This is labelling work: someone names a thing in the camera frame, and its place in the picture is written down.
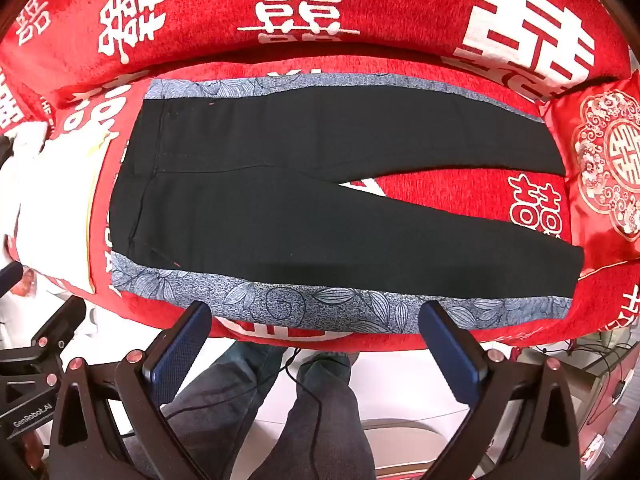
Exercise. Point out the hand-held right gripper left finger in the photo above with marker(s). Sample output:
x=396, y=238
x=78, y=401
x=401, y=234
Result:
x=180, y=352

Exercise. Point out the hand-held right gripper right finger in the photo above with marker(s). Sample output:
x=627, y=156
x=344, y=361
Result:
x=450, y=352

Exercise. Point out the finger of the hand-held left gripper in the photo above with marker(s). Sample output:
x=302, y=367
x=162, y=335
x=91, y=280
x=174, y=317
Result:
x=10, y=276
x=62, y=322

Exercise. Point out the black pants with floral stripes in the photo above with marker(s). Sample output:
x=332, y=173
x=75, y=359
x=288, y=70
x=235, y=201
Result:
x=260, y=200

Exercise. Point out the person's left leg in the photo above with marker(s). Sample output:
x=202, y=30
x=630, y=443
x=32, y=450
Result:
x=215, y=400

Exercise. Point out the person's leg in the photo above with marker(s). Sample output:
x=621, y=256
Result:
x=325, y=410
x=215, y=400

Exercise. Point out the white cloth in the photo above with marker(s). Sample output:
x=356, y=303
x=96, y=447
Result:
x=55, y=200

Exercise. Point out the beige stool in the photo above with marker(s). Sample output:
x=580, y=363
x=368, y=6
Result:
x=400, y=440

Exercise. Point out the person's right leg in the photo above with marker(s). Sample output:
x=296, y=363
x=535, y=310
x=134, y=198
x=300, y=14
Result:
x=325, y=410

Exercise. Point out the red embroidered cushion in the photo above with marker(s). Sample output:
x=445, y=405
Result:
x=607, y=170

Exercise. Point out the red printed sofa blanket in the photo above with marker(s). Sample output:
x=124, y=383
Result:
x=320, y=15

